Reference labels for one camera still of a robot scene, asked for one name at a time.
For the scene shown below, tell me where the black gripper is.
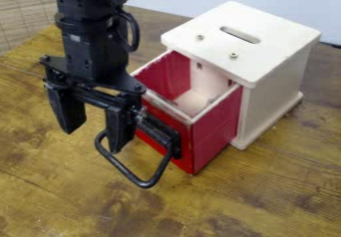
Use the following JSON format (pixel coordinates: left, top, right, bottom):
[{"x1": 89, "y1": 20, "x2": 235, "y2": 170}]
[{"x1": 41, "y1": 16, "x2": 146, "y2": 153}]

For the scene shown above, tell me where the black metal drawer handle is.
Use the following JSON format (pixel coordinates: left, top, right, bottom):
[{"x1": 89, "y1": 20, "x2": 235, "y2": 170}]
[{"x1": 94, "y1": 113, "x2": 184, "y2": 189}]

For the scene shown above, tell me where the red drawer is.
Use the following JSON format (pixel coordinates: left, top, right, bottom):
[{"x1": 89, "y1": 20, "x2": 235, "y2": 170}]
[{"x1": 133, "y1": 51, "x2": 243, "y2": 174}]

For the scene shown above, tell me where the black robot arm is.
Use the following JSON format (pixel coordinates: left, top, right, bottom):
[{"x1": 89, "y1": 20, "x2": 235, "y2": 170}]
[{"x1": 41, "y1": 0, "x2": 148, "y2": 153}]

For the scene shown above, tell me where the white wooden drawer cabinet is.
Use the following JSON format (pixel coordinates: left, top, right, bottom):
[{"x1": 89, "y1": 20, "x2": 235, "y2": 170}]
[{"x1": 162, "y1": 1, "x2": 322, "y2": 149}]

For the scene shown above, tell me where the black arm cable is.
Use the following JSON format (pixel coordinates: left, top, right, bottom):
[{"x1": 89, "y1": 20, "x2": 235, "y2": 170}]
[{"x1": 106, "y1": 8, "x2": 142, "y2": 54}]

